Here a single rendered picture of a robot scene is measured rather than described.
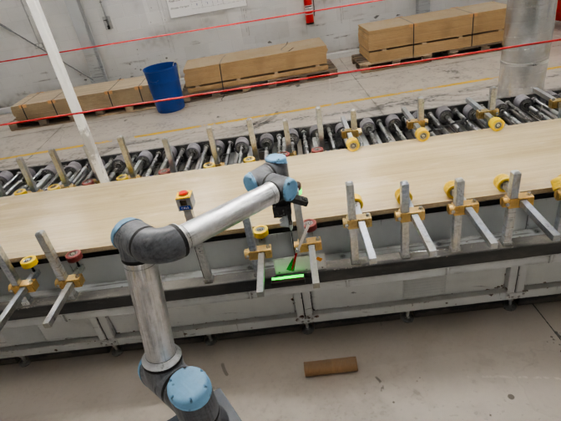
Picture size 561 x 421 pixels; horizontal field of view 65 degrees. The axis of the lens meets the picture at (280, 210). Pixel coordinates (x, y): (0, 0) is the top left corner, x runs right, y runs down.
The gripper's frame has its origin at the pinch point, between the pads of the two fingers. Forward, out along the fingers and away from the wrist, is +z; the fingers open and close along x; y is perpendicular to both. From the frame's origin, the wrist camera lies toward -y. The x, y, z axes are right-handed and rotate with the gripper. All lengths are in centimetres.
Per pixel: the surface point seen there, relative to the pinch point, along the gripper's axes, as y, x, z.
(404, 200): -53, -6, -3
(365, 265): -33.0, -4.4, 31.2
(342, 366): -16, 4, 94
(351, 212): -28.5, -6.1, 0.1
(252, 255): 22.0, -5.3, 16.8
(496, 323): -111, -20, 101
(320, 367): -4, 4, 94
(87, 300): 112, -4, 31
